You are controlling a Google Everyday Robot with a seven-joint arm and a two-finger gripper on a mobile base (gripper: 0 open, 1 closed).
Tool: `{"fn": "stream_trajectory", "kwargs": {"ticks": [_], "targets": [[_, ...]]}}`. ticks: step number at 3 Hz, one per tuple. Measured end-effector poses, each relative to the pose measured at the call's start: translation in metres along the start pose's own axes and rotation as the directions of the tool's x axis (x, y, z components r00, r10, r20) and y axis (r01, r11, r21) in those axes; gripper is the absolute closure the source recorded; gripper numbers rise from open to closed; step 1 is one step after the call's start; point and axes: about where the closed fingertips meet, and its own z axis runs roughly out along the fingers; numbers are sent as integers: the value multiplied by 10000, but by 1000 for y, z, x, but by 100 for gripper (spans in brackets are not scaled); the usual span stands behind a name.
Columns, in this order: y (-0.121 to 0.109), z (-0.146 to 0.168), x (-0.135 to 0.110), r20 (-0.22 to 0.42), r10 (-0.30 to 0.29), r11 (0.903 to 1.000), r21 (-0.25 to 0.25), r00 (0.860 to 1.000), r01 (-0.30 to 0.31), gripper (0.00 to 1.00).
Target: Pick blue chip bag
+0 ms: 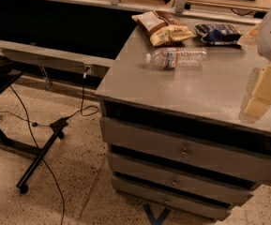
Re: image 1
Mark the blue chip bag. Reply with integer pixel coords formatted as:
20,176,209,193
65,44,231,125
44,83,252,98
194,23,242,45

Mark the brown and yellow snack bag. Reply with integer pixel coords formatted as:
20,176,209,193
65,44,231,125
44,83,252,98
132,10,195,47

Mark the grey drawer cabinet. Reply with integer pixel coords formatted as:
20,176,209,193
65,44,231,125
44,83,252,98
96,28,271,211

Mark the top grey drawer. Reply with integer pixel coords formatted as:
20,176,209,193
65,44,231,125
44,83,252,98
100,117,271,183

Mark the grey drawer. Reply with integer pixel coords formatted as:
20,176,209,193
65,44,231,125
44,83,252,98
112,176,231,220
100,117,271,183
107,152,253,206

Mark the clear plastic water bottle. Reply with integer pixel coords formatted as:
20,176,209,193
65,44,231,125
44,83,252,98
146,47,207,69

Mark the bottom grey drawer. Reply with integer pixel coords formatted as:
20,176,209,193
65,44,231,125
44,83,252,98
112,176,231,220

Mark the middle grey drawer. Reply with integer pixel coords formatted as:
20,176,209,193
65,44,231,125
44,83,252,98
107,152,253,206

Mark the blue tape floor mark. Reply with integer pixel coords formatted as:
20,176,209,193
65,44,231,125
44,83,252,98
143,202,172,225

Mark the long grey bench shelf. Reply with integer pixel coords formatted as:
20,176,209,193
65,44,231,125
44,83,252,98
0,40,113,77

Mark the black hanging cable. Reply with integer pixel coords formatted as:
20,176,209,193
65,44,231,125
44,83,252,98
63,65,100,121

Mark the black floor cable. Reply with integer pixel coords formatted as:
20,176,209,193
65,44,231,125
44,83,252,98
0,85,67,225

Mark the black rolling stand frame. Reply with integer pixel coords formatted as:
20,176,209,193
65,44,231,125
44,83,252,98
0,70,68,194

